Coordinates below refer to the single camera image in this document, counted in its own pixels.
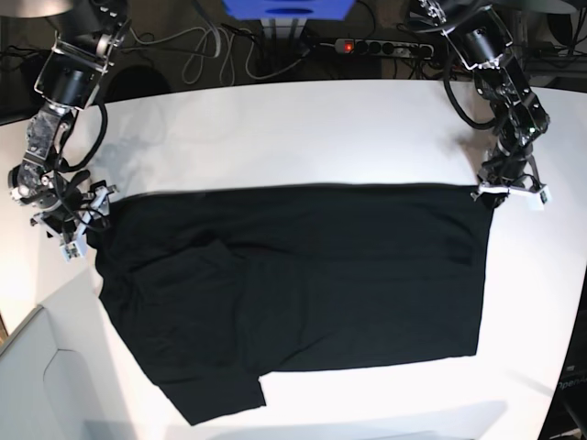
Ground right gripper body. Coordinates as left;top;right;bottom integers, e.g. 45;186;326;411
30;170;117;243

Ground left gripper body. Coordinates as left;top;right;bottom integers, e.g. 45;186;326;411
471;141;544;200

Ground black T-shirt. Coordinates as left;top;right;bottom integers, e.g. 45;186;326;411
87;184;498;425

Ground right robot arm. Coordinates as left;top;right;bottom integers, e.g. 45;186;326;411
1;1;130;245

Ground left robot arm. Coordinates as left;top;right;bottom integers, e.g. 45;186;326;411
406;1;550;209

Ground grey panel at table corner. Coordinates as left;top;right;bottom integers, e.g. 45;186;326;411
1;306;137;439

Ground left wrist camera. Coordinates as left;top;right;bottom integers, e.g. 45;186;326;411
528;185;551;211

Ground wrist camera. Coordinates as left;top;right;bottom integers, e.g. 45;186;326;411
528;185;551;211
60;236;88;262

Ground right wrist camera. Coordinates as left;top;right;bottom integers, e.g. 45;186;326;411
60;236;88;262

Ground power strip with red switch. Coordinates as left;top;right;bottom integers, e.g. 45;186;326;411
334;38;435;61

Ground grey looped cable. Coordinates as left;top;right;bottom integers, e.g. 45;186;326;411
123;17;308;86

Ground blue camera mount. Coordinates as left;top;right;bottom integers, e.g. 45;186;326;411
222;0;355;20

